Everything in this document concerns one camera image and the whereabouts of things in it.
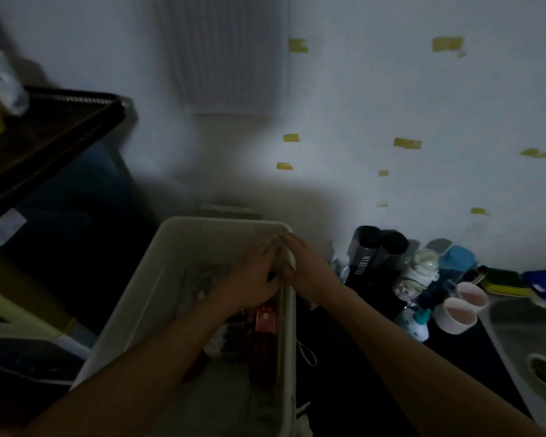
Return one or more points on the person's right hand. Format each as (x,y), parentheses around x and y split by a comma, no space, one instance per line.
(314,277)

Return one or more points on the person's left hand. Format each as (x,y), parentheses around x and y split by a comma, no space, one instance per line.
(255,279)

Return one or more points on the small red box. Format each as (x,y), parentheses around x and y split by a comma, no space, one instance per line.
(266,318)

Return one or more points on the clear cotton swab box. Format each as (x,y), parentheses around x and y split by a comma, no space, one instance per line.
(223,343)

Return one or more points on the white plastic storage bin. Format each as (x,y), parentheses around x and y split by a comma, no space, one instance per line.
(164,250)

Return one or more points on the cream plush covered bottle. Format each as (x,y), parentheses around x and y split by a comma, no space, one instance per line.
(416,273)

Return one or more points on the white lotion bottle teal cap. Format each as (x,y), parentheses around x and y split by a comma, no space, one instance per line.
(414,325)

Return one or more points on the cream umbrella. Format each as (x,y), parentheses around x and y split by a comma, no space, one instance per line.
(302,420)

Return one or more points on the blue plastic bottle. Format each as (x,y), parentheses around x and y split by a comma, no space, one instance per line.
(457,259)

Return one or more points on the white cup pink inside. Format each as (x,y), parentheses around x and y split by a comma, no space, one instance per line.
(455,316)
(473,295)

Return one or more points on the person's right forearm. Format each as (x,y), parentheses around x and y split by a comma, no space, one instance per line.
(427,373)

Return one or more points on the person's left forearm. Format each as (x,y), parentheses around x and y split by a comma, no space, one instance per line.
(132,373)

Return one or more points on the black table countertop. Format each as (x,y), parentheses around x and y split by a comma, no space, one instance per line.
(368,382)

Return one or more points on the yellow green sponge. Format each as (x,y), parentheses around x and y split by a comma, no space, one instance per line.
(502,282)

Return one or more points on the steel sink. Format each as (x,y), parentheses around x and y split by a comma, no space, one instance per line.
(523,323)

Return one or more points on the black woven tray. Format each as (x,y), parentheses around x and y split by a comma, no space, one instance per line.
(63,131)

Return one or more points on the white sticker label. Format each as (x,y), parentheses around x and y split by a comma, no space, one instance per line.
(4,227)

